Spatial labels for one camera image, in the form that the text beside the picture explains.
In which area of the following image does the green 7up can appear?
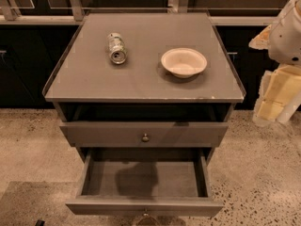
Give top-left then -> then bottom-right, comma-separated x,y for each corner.
107,32 -> 127,65

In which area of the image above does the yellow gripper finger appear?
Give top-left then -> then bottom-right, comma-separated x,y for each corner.
263,64 -> 301,106
252,98 -> 284,126

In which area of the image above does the brass middle drawer knob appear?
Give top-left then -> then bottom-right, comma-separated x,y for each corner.
136,210 -> 159,226

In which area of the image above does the grey top drawer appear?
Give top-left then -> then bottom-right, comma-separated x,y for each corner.
60,121 -> 228,148

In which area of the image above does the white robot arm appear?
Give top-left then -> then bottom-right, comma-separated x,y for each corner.
248,0 -> 301,126

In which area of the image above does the white paper bowl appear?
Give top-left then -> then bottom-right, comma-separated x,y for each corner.
161,48 -> 207,78

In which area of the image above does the grey drawer cabinet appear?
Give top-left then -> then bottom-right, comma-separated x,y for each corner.
41,12 -> 246,165

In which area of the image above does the grey open middle drawer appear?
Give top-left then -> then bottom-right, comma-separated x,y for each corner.
66,148 -> 223,217

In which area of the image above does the metal railing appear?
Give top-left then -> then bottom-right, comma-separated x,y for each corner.
0,0 -> 290,25

